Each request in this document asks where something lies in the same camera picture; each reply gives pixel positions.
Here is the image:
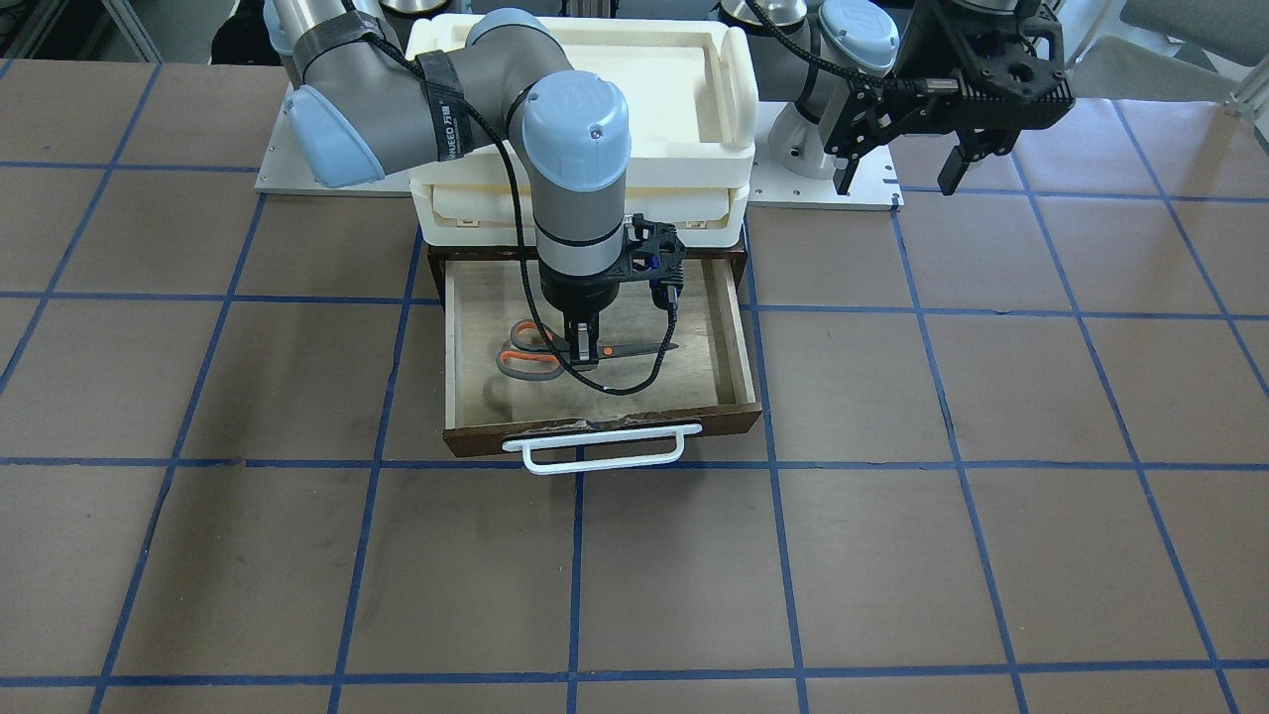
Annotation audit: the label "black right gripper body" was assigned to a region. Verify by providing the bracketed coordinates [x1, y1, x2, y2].
[542, 270, 621, 339]

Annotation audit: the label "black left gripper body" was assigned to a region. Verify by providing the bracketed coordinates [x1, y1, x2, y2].
[822, 1, 1075, 160]

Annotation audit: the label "orange grey scissors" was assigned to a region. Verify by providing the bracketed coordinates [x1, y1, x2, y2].
[495, 318, 681, 382]

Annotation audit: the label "wooden drawer with white handle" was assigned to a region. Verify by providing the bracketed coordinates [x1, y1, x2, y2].
[443, 256, 761, 458]

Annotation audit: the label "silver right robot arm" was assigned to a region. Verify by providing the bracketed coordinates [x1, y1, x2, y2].
[264, 1, 632, 369]

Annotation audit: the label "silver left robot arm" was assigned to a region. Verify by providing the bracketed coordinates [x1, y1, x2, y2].
[716, 1, 1076, 195]

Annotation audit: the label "white plastic tray bin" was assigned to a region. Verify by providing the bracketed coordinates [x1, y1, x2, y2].
[407, 14, 758, 249]

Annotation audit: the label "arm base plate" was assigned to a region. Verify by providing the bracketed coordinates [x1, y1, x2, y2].
[255, 86, 411, 197]
[746, 99, 904, 212]

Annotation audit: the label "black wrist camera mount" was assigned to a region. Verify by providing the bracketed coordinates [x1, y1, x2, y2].
[618, 213, 687, 313]

